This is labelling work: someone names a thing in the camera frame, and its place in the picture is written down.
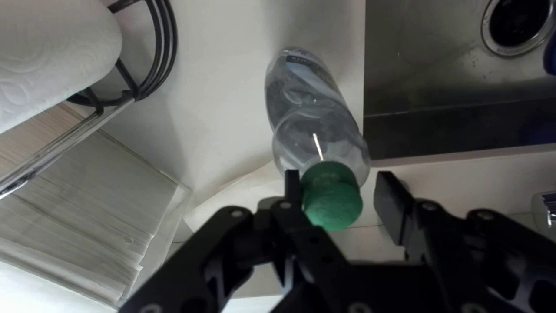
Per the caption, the stainless steel sink basin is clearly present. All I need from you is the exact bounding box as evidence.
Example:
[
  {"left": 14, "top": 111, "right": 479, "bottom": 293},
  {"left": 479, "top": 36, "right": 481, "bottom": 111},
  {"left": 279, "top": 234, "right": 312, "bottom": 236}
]
[{"left": 363, "top": 0, "right": 556, "bottom": 160}]

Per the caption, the black wire towel holder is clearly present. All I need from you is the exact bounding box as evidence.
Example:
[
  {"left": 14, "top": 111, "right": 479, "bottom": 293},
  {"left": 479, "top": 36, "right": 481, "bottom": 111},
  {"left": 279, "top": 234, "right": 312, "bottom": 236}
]
[{"left": 0, "top": 0, "right": 179, "bottom": 194}]

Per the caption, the blue sponge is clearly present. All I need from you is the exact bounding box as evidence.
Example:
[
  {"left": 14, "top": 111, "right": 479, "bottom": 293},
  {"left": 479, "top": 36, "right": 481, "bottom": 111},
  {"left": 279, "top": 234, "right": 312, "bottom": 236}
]
[{"left": 543, "top": 34, "right": 556, "bottom": 74}]

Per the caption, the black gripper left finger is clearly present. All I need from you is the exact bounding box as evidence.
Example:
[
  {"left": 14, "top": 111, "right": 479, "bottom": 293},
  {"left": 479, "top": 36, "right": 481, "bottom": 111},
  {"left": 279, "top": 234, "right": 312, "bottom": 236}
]
[{"left": 118, "top": 170, "right": 358, "bottom": 313}]

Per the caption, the chrome sink faucet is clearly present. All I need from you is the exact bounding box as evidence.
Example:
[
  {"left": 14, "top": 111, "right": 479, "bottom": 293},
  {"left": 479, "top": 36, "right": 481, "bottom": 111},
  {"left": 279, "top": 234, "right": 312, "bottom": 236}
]
[{"left": 531, "top": 193, "right": 556, "bottom": 236}]

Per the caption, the white paper towel roll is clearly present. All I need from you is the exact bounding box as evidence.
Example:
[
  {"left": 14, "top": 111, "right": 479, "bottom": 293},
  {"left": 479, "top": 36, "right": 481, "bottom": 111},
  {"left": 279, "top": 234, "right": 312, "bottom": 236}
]
[{"left": 0, "top": 0, "right": 123, "bottom": 132}]

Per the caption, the white folded napkin stack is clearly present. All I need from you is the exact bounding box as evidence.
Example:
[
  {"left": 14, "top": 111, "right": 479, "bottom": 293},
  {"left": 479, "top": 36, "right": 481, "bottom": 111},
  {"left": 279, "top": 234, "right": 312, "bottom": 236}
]
[{"left": 0, "top": 102, "right": 192, "bottom": 309}]

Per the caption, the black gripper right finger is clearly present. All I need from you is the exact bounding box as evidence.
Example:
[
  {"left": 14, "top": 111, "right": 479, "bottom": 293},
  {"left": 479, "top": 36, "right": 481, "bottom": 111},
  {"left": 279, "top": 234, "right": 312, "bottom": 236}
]
[{"left": 373, "top": 170, "right": 556, "bottom": 313}]

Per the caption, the clear bottle green cap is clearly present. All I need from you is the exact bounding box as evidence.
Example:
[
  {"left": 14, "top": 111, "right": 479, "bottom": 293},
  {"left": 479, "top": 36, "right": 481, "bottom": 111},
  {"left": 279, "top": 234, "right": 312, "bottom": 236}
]
[{"left": 264, "top": 47, "right": 370, "bottom": 231}]

